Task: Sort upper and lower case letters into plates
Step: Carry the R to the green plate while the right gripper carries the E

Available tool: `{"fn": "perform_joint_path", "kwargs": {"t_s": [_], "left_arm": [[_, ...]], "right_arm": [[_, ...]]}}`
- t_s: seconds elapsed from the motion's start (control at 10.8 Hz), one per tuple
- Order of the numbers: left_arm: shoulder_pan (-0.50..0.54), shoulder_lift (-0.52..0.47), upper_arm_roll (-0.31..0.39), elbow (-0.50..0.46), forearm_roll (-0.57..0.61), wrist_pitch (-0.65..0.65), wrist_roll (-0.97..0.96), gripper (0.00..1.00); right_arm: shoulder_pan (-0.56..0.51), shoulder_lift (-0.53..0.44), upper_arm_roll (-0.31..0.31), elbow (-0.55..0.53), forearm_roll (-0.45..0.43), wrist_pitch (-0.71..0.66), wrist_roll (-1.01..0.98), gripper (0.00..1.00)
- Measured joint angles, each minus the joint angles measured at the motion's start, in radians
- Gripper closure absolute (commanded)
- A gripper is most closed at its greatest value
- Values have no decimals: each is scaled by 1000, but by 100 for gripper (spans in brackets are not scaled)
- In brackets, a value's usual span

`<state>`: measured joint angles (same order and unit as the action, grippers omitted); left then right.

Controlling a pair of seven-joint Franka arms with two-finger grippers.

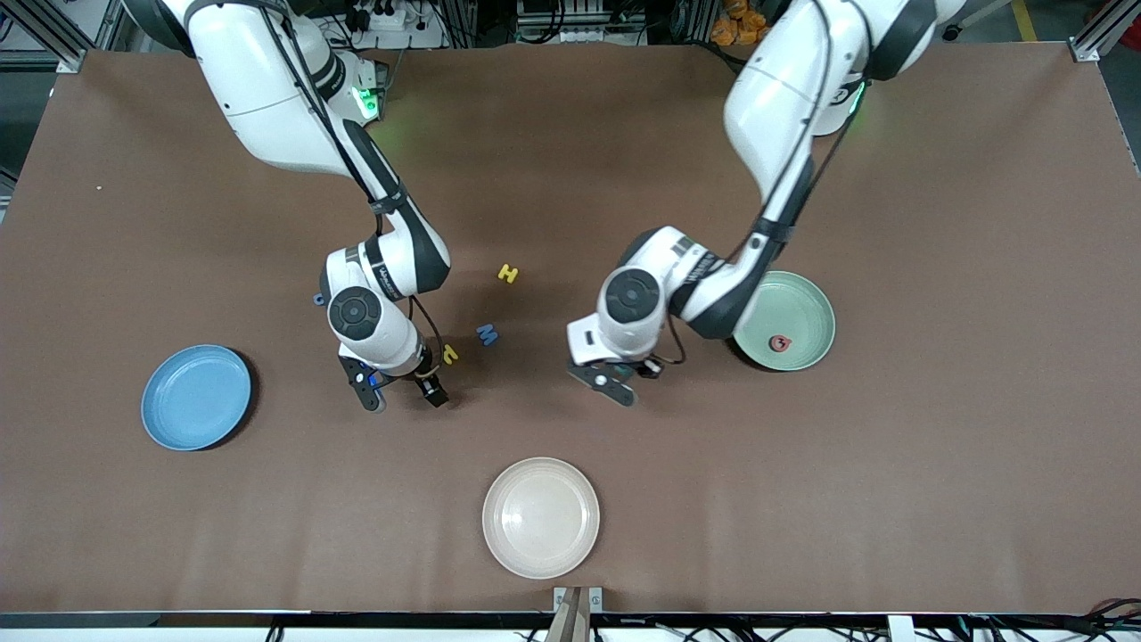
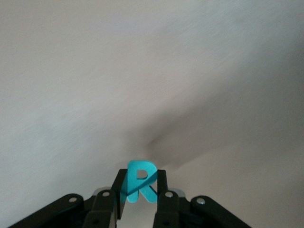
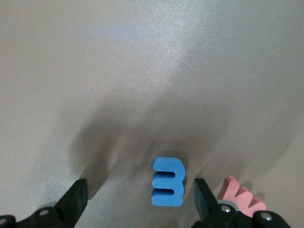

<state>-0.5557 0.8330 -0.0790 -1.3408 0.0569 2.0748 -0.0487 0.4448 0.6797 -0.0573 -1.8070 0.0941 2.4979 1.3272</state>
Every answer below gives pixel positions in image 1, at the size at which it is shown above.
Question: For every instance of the metal table edge bracket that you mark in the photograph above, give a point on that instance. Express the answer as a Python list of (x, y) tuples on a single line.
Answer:
[(578, 615)]

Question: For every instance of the yellow foam letter H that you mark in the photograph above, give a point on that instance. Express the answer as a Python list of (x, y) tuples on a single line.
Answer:
[(508, 274)]

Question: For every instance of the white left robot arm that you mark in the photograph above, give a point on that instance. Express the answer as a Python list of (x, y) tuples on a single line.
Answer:
[(784, 89)]

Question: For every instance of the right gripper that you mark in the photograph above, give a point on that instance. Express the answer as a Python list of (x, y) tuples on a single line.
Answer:
[(429, 383)]

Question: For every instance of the aluminium frame profile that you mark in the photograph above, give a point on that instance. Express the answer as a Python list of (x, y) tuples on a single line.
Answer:
[(1101, 36), (53, 36)]

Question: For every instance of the pale green round plate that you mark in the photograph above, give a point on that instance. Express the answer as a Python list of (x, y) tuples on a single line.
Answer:
[(807, 312)]

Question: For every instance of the white power strip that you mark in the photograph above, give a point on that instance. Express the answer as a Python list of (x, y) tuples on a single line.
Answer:
[(419, 40)]

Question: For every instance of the blue round plate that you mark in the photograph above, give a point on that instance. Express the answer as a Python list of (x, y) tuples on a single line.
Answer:
[(196, 397)]

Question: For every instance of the white equipment rack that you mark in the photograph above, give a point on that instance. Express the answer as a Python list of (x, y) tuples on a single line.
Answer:
[(579, 31)]

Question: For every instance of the pink foam letter Q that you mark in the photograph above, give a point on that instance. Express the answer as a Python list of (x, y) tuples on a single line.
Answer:
[(775, 348)]

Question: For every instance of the black caster wheel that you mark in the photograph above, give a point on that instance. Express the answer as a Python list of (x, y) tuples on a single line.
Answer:
[(954, 33)]

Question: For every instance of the yellow foam letter r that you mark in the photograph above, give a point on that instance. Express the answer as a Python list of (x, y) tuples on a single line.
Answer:
[(451, 357)]

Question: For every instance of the beige round plate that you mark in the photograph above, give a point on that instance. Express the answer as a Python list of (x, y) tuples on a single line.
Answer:
[(541, 517)]

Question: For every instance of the blue foam capital letter M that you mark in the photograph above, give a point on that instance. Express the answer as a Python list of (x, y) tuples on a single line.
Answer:
[(487, 332)]

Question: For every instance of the table edge rail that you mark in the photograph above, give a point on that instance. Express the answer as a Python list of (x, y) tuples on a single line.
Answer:
[(178, 617)]

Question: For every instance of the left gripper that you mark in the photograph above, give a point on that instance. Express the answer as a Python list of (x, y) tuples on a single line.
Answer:
[(644, 366)]

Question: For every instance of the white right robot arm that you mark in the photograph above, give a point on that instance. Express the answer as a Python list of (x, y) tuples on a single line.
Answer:
[(258, 89)]

